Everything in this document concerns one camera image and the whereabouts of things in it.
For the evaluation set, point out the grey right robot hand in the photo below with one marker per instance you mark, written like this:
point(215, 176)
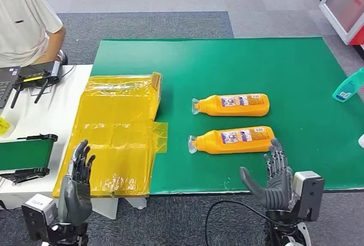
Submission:
point(277, 188)

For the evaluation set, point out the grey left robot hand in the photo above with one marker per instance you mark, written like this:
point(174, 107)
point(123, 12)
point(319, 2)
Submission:
point(75, 195)

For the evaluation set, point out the orange bottle with clear cap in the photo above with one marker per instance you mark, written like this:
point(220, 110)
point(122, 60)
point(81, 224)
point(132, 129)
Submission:
point(210, 142)
point(216, 105)

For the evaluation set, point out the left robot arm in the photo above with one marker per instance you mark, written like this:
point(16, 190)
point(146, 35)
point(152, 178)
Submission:
point(66, 235)

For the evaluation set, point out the teal plastic bottle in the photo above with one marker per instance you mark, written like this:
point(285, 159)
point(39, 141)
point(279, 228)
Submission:
point(348, 88)

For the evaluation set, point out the yellow film wrapped box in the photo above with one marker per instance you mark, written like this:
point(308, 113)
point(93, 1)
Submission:
point(113, 124)

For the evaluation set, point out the yellow label sheet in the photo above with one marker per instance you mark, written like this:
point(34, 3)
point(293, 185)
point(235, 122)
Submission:
point(4, 127)

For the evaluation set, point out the white round object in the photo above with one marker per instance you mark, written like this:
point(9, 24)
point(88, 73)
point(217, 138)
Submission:
point(362, 141)

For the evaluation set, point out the black router with antennas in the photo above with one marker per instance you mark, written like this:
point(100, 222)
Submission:
point(39, 72)

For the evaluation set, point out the black chair part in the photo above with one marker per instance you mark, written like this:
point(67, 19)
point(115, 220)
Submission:
point(63, 58)

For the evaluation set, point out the black laptop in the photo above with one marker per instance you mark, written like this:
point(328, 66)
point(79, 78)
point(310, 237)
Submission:
point(6, 84)

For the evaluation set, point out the green table mat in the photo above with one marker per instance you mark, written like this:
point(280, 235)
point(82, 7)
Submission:
point(216, 63)

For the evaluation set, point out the person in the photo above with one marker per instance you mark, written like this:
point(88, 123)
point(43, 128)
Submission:
point(23, 18)

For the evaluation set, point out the red and white sign board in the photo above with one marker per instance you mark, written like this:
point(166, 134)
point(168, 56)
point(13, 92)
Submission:
point(345, 3)

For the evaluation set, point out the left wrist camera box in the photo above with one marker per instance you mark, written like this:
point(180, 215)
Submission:
point(38, 214)

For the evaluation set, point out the green belt conveyor black frame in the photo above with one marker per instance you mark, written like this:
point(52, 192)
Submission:
point(26, 154)

